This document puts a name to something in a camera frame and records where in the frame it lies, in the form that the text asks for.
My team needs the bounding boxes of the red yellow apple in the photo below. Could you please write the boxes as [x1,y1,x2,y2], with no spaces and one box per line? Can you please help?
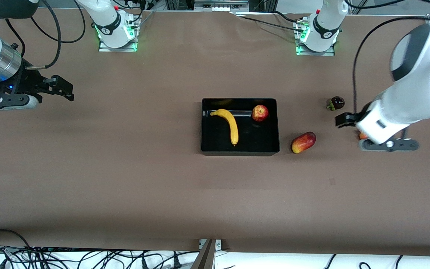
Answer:
[252,105,269,123]

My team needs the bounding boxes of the black plastic box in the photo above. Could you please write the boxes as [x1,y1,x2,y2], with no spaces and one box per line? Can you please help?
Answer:
[201,98,281,157]

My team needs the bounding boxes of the yellow banana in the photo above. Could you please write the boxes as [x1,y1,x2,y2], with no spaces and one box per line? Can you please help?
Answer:
[210,109,239,146]

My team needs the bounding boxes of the silver equipment box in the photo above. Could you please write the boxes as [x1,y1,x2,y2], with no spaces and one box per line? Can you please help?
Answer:
[194,0,250,12]

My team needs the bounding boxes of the dark purple mangosteen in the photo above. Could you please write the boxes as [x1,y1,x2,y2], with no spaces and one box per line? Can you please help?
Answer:
[326,96,345,111]

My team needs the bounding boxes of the red yellow mango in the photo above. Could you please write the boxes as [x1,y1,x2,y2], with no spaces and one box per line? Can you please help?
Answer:
[291,132,317,154]

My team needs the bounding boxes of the white cloth sheet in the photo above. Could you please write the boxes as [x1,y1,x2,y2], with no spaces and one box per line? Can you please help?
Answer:
[0,248,430,269]

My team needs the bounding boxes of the table cover sheet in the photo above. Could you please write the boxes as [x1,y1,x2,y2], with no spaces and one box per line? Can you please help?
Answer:
[0,7,430,258]

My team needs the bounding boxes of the black cable with metal plug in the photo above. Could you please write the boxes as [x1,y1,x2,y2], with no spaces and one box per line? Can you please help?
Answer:
[26,0,62,71]

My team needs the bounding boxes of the looping black right arm cable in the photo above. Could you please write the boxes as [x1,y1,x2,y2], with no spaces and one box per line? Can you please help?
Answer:
[31,0,87,43]

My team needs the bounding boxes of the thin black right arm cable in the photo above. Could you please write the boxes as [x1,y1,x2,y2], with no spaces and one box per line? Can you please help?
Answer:
[5,18,26,49]

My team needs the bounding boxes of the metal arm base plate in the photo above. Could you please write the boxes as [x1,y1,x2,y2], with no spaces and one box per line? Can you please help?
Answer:
[99,15,138,52]
[295,17,336,56]

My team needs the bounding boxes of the black cable across table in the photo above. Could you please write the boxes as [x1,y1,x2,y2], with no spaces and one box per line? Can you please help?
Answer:
[242,16,299,31]

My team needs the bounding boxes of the arched black cable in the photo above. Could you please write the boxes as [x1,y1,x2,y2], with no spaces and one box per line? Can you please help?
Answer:
[0,229,32,250]

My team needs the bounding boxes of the small metal bracket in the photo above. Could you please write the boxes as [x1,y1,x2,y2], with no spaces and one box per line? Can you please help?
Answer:
[199,239,222,250]

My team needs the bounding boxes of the grey metal post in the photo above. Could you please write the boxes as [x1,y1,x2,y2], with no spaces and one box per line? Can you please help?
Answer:
[191,239,216,269]

